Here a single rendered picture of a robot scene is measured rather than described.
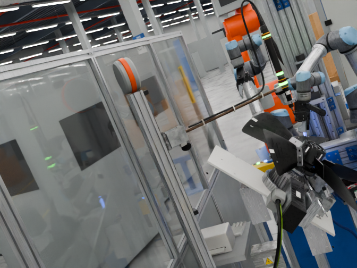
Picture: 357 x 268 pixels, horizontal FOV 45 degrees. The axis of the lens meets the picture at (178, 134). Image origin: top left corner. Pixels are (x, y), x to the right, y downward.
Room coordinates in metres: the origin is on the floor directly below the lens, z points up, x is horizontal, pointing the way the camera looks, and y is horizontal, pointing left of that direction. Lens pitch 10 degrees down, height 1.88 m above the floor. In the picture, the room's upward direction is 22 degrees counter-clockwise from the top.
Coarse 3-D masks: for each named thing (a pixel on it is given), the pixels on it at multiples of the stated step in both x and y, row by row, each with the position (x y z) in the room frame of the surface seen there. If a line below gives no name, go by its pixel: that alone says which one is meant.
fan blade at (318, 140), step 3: (300, 138) 2.34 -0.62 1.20; (303, 138) 2.33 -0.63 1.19; (306, 138) 2.32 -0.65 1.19; (309, 138) 2.31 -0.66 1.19; (312, 138) 2.30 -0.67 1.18; (315, 138) 2.29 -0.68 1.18; (318, 138) 2.29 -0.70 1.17; (321, 138) 2.30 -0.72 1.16; (324, 138) 2.30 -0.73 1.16; (327, 138) 2.31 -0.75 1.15; (315, 141) 2.23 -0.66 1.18; (318, 141) 2.22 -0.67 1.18; (321, 141) 2.22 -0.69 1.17
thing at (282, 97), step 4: (276, 88) 2.11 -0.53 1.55; (280, 88) 2.11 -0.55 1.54; (276, 92) 2.12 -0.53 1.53; (280, 92) 2.11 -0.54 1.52; (284, 92) 2.11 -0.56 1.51; (280, 96) 2.13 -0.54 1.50; (284, 96) 2.11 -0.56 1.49; (284, 100) 2.11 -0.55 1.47; (292, 100) 2.10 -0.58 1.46; (284, 104) 2.12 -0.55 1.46
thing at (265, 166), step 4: (256, 164) 2.61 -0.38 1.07; (260, 164) 2.58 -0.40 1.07; (264, 164) 2.55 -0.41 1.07; (268, 164) 2.52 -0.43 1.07; (272, 164) 2.51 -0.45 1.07; (260, 168) 2.53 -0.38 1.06; (264, 168) 2.52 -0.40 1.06; (268, 168) 2.52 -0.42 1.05; (272, 168) 2.51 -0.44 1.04; (264, 172) 2.53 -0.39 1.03
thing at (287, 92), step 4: (260, 20) 2.13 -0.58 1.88; (260, 24) 2.13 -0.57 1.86; (264, 24) 2.13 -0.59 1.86; (260, 28) 2.13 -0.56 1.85; (264, 28) 2.12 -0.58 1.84; (284, 88) 2.12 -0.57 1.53; (288, 88) 2.13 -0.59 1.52; (288, 92) 2.12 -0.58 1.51; (288, 96) 2.12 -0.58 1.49; (288, 100) 2.12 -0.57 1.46; (288, 104) 2.13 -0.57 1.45; (292, 104) 2.13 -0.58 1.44
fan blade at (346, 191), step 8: (328, 168) 1.86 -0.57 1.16; (328, 176) 1.90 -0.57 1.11; (336, 176) 1.78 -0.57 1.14; (328, 184) 1.92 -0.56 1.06; (336, 184) 1.85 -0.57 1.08; (344, 184) 1.71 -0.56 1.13; (336, 192) 1.88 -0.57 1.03; (344, 192) 1.80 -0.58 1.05; (344, 200) 1.85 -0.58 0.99; (352, 200) 1.76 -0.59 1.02
